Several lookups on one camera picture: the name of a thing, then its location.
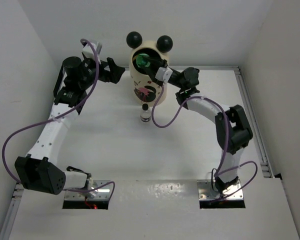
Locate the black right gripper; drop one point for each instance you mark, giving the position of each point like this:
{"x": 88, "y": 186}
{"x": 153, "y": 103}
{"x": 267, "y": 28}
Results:
{"x": 158, "y": 62}

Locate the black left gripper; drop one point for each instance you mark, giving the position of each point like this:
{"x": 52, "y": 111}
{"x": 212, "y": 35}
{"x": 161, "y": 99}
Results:
{"x": 113, "y": 73}

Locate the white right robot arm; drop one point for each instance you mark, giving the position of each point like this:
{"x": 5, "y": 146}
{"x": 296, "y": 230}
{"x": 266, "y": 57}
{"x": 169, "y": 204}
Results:
{"x": 233, "y": 131}

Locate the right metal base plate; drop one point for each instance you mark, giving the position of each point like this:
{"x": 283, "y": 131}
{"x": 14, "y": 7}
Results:
{"x": 208, "y": 192}

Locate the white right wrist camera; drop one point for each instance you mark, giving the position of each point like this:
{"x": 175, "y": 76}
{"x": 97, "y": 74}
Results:
{"x": 163, "y": 74}

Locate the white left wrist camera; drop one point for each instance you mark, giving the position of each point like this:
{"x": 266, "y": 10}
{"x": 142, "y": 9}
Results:
{"x": 91, "y": 49}

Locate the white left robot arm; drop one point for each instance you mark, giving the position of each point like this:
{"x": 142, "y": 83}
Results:
{"x": 38, "y": 170}

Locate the cream bin with black ears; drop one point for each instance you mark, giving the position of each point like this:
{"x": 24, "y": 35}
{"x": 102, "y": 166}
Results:
{"x": 145, "y": 90}

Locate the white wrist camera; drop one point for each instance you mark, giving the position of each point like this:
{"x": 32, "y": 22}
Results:
{"x": 163, "y": 74}
{"x": 91, "y": 49}

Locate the blue label clear bottle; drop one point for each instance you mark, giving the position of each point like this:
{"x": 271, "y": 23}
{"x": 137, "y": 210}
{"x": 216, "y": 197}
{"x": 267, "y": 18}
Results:
{"x": 145, "y": 114}

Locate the metal base plate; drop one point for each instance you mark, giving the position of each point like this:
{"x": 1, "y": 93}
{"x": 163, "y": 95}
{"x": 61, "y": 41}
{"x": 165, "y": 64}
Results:
{"x": 100, "y": 191}
{"x": 208, "y": 192}

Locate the green plastic bottle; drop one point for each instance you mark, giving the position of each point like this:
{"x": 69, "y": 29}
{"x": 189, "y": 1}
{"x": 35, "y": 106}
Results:
{"x": 142, "y": 60}

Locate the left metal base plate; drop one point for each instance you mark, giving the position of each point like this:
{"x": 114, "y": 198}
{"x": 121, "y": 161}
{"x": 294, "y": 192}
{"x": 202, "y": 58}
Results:
{"x": 100, "y": 191}

